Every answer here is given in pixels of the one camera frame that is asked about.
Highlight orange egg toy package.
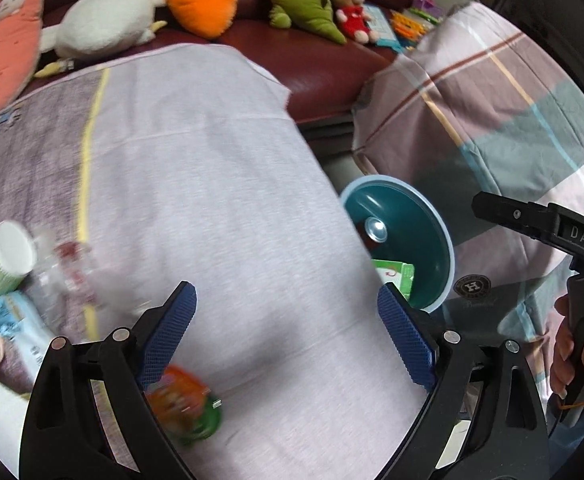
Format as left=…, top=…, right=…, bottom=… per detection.
left=142, top=365, right=223, bottom=449

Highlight clear plastic wrapper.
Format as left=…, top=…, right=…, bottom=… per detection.
left=27, top=229, right=139, bottom=322

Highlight teal trash bin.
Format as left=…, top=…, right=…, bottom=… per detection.
left=339, top=175, right=456, bottom=311

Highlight dark red leather sofa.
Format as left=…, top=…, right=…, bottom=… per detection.
left=0, top=0, right=423, bottom=126

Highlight green and white wrapper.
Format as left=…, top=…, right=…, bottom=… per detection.
left=372, top=259, right=416, bottom=302

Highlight green and white paper cup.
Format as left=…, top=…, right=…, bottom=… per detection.
left=0, top=221, right=38, bottom=309

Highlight light blue card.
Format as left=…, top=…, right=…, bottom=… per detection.
left=362, top=4, right=409, bottom=54

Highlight plaid blanket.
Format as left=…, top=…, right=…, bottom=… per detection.
left=351, top=2, right=584, bottom=403

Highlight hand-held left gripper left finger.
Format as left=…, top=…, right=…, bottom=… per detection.
left=19, top=281, right=198, bottom=480

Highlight grey and lilac cloth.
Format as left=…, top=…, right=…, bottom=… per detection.
left=0, top=42, right=454, bottom=480

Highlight brown teddy bear red shirt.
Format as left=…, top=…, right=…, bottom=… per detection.
left=328, top=0, right=381, bottom=44

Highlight light blue packet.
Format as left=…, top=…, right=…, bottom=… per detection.
left=0, top=292, right=56, bottom=387

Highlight colourful toy packets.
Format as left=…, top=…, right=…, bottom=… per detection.
left=389, top=0, right=446, bottom=47

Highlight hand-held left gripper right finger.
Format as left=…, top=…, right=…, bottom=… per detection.
left=377, top=282, right=553, bottom=480

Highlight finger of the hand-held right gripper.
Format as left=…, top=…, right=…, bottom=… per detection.
left=471, top=191, right=562, bottom=247

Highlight pink carrot plush toy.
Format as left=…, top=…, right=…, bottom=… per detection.
left=0, top=0, right=46, bottom=116

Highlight white rabbit plush toy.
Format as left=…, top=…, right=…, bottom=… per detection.
left=36, top=0, right=171, bottom=79

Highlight person's right hand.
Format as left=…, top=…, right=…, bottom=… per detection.
left=551, top=294, right=584, bottom=411

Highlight green dinosaur plush toy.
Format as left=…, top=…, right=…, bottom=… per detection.
left=253, top=0, right=348, bottom=45

